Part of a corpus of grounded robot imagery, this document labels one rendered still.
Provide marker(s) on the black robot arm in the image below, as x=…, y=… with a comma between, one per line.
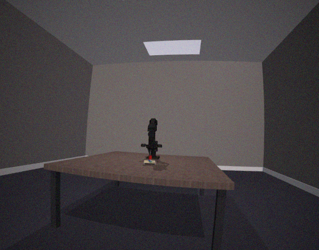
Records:
x=152, y=127

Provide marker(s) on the beige circuit board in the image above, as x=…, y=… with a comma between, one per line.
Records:
x=149, y=160

